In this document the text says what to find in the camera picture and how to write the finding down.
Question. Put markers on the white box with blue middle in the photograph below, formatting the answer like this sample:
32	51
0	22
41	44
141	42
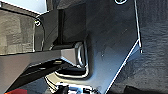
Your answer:
76	89

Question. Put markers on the thick grey robot limb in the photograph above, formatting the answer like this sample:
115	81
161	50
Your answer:
40	63

